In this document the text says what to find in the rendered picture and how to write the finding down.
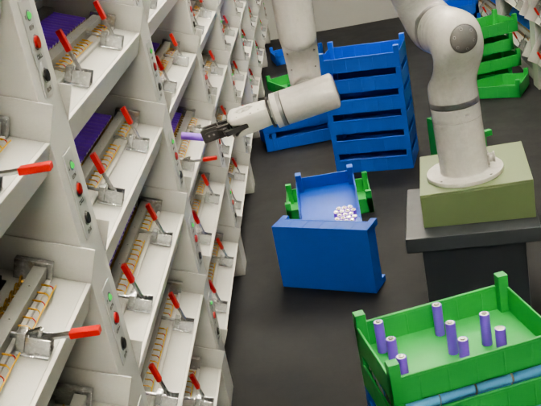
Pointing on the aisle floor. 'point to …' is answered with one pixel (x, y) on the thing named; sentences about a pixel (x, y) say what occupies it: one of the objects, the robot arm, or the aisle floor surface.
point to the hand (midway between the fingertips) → (211, 133)
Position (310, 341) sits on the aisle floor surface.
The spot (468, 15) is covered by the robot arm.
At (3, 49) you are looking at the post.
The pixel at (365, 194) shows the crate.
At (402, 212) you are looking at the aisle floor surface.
